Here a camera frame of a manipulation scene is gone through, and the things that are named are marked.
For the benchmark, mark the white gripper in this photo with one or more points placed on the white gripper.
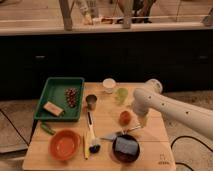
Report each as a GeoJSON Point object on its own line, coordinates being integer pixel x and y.
{"type": "Point", "coordinates": [141, 111]}

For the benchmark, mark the red apple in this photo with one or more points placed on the red apple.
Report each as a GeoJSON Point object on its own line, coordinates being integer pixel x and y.
{"type": "Point", "coordinates": [125, 118]}

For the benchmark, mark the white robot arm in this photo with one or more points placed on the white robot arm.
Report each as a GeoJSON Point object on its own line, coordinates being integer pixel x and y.
{"type": "Point", "coordinates": [149, 95]}

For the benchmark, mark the translucent green cup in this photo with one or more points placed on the translucent green cup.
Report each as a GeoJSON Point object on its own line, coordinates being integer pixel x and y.
{"type": "Point", "coordinates": [121, 95]}

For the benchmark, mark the white cup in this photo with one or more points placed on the white cup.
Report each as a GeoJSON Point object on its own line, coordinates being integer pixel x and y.
{"type": "Point", "coordinates": [109, 85]}

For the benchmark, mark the small metal cup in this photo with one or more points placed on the small metal cup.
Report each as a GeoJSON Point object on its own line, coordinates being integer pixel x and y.
{"type": "Point", "coordinates": [91, 101]}

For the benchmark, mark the dark blue sponge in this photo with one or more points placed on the dark blue sponge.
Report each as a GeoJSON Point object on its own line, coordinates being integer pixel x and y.
{"type": "Point", "coordinates": [126, 146]}

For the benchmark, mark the dark round plate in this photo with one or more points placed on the dark round plate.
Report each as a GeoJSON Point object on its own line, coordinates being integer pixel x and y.
{"type": "Point", "coordinates": [125, 158]}

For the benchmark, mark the dish brush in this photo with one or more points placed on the dish brush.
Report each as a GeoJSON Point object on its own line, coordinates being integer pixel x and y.
{"type": "Point", "coordinates": [95, 142]}

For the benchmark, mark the yellow banana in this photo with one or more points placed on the yellow banana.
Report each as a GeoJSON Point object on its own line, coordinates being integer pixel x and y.
{"type": "Point", "coordinates": [86, 139]}

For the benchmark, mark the red grape bunch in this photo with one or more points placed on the red grape bunch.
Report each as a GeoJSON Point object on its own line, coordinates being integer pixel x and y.
{"type": "Point", "coordinates": [71, 97]}

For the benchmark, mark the orange bowl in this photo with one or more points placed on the orange bowl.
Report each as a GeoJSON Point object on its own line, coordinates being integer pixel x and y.
{"type": "Point", "coordinates": [64, 145]}

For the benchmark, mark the green plastic tray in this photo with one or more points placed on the green plastic tray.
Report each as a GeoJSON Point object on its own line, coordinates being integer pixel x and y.
{"type": "Point", "coordinates": [54, 91]}

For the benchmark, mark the green pepper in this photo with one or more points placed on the green pepper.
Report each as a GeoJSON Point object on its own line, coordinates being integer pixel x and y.
{"type": "Point", "coordinates": [47, 129]}

